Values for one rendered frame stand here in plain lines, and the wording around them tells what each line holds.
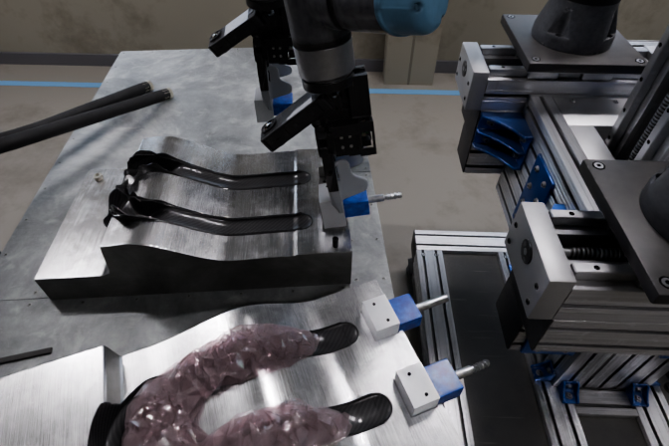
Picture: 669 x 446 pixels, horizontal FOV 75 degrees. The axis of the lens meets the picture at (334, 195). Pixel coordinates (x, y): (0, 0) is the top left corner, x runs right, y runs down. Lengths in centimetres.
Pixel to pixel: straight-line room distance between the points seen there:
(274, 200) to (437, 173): 150
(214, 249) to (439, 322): 87
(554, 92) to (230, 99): 77
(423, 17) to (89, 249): 63
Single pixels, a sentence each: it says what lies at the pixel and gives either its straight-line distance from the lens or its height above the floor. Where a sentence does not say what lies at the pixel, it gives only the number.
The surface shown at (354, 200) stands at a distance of 69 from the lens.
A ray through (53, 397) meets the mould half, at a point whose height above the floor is 91.
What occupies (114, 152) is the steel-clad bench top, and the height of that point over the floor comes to 80.
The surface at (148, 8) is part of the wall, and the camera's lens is 306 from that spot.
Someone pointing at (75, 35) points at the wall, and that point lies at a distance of 337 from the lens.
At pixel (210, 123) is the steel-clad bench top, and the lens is 113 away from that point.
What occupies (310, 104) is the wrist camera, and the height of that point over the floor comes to 111.
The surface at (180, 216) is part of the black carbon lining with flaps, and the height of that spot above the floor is 91.
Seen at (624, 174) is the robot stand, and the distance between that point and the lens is 71.
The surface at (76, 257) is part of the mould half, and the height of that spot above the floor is 86.
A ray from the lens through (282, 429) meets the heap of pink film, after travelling 55.
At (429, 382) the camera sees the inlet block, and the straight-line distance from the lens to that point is 61.
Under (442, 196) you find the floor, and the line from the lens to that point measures 209.
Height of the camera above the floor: 144
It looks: 45 degrees down
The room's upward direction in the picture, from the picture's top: straight up
